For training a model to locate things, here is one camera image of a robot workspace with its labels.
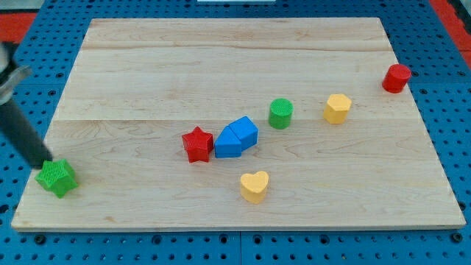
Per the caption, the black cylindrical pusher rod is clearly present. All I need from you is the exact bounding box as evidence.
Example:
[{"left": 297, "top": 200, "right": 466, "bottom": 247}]
[{"left": 1, "top": 98, "right": 53, "bottom": 169}]

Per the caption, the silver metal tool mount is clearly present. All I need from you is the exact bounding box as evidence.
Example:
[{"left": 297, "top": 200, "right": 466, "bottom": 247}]
[{"left": 1, "top": 42, "right": 32, "bottom": 105}]

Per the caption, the green star block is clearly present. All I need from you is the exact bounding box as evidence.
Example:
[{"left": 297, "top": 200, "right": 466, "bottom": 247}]
[{"left": 35, "top": 159, "right": 79, "bottom": 198}]

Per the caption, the red star block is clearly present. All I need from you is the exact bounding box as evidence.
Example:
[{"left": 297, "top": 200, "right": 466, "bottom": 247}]
[{"left": 182, "top": 127, "right": 213, "bottom": 163}]

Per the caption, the light wooden board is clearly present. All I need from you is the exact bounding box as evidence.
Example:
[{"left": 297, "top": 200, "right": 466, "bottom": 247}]
[{"left": 11, "top": 18, "right": 466, "bottom": 233}]

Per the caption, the blue cube block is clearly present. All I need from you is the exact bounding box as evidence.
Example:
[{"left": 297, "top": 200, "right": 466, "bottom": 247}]
[{"left": 229, "top": 116, "right": 258, "bottom": 151}]

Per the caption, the yellow heart block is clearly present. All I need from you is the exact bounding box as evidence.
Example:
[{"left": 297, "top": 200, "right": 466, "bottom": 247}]
[{"left": 240, "top": 171, "right": 269, "bottom": 204}]

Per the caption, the green cylinder block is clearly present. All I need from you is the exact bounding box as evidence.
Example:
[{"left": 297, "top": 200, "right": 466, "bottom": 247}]
[{"left": 269, "top": 98, "right": 294, "bottom": 130}]

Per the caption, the yellow hexagon block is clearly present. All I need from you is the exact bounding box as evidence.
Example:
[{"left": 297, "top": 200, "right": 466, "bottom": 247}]
[{"left": 323, "top": 93, "right": 352, "bottom": 124}]

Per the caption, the red cylinder block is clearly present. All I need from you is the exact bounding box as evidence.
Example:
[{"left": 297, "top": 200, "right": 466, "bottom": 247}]
[{"left": 382, "top": 63, "right": 411, "bottom": 93}]

